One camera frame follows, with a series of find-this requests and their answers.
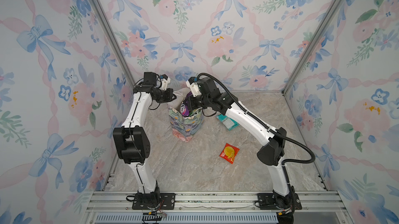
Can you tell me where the aluminium left corner post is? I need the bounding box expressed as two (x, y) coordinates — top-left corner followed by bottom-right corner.
(89, 0), (135, 89)

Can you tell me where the red candy bag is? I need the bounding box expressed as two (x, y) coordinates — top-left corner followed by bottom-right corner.
(219, 143), (240, 164)

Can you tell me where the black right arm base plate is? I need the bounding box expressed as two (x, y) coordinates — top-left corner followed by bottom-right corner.
(257, 192), (302, 211)

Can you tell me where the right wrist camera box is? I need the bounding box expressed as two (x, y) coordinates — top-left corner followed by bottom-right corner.
(197, 77), (220, 96)

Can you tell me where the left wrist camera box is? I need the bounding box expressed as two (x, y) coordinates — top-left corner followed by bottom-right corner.
(142, 72), (158, 87)

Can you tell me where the teal mint candy bag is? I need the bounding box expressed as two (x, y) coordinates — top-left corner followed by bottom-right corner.
(216, 114), (239, 131)

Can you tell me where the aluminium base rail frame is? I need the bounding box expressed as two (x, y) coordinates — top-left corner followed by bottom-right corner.
(81, 191), (354, 224)

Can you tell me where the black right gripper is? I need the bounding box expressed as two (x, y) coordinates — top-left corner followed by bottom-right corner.
(181, 96), (212, 113)

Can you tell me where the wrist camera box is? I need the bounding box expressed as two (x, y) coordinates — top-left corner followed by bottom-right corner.
(197, 77), (220, 96)
(142, 72), (158, 87)

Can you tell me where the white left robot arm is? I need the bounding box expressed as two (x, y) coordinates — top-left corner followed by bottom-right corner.
(113, 85), (176, 194)

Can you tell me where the floral paper gift bag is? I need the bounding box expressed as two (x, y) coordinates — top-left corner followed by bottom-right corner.
(167, 88), (205, 143)

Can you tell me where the pink berry candy bag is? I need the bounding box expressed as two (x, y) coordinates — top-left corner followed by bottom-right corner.
(180, 92), (195, 118)

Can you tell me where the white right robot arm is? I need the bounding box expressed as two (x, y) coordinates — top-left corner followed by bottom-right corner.
(189, 92), (296, 209)

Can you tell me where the aluminium corner post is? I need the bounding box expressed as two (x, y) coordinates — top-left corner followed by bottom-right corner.
(282, 0), (344, 96)
(89, 0), (135, 89)

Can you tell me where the aluminium right corner post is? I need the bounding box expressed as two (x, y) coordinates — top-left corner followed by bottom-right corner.
(282, 0), (344, 96)

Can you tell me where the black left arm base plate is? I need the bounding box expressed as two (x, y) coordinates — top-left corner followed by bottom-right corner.
(132, 192), (176, 210)

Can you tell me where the black corrugated cable hose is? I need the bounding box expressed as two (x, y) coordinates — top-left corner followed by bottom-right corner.
(197, 72), (316, 165)

